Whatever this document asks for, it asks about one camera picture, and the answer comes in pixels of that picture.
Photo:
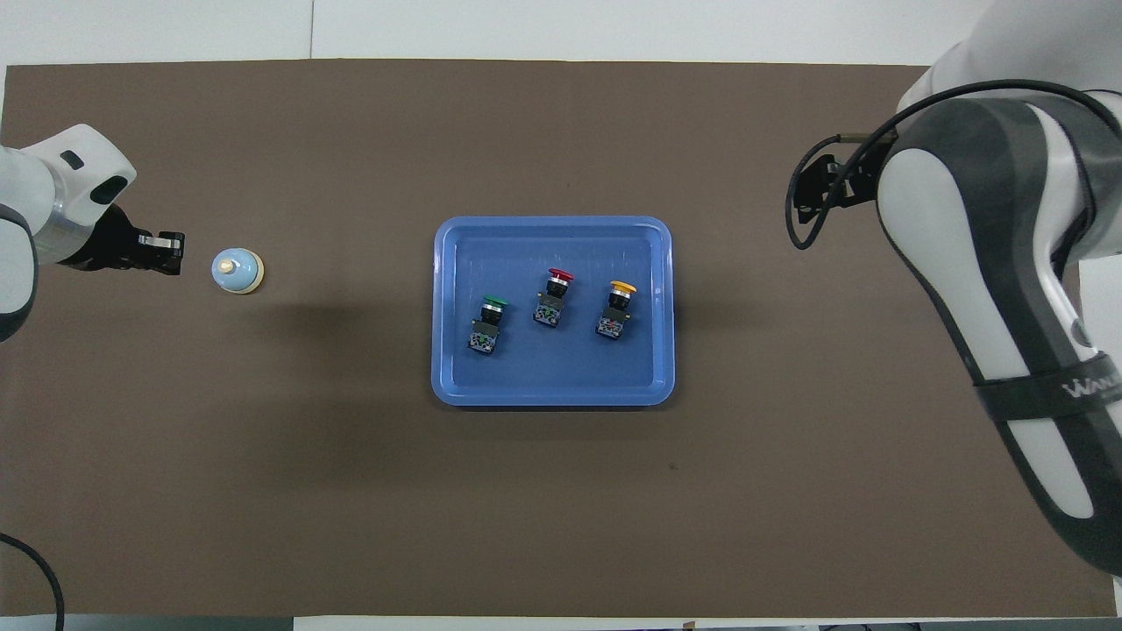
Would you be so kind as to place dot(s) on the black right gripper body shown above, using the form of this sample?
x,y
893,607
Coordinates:
x,y
855,184

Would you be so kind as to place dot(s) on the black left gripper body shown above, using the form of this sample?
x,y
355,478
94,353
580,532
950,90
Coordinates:
x,y
110,245

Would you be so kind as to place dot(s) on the yellow cap push button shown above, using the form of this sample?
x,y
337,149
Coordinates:
x,y
614,311

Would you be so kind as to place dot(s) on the red cap push button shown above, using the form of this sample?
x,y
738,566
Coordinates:
x,y
552,302

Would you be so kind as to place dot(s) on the green cap push button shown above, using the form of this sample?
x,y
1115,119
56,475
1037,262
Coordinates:
x,y
486,329

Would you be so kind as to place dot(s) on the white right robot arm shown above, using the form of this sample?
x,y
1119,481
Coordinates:
x,y
964,263

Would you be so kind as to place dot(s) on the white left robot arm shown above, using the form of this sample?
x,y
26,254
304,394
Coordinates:
x,y
79,166

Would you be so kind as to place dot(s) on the light blue service bell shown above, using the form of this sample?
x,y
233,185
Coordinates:
x,y
235,273

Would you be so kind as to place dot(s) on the blue plastic tray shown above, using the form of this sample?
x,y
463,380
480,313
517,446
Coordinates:
x,y
552,377

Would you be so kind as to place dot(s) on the brown table mat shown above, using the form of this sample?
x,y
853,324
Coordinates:
x,y
351,482

